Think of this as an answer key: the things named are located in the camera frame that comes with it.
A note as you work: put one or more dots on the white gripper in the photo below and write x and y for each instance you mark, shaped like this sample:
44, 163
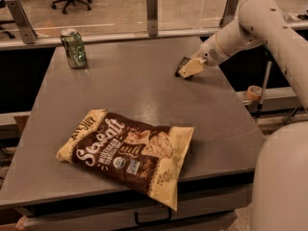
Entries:
210, 54

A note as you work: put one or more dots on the green soda can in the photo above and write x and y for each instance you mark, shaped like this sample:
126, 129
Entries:
74, 48

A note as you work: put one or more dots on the brown multigrain chip bag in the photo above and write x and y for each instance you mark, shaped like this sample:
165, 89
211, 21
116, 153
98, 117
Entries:
142, 157

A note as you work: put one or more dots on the grey table drawer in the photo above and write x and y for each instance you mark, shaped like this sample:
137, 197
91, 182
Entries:
210, 210

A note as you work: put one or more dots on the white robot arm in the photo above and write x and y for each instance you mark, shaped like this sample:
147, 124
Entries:
280, 186

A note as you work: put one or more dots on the metal glass bracket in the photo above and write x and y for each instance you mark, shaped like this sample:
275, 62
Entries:
22, 22
152, 17
229, 12

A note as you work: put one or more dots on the right metal glass bracket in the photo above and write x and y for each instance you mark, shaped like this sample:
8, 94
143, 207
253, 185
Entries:
229, 12

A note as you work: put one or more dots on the left metal glass bracket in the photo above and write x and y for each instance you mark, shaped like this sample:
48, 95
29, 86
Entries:
22, 22

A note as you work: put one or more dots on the middle metal glass bracket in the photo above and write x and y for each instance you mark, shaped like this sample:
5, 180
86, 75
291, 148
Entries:
152, 17

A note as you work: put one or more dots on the orange tape roll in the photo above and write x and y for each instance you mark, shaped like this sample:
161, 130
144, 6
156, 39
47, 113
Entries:
253, 93

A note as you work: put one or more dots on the thin metal pole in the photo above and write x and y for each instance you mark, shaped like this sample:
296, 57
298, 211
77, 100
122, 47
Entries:
265, 82

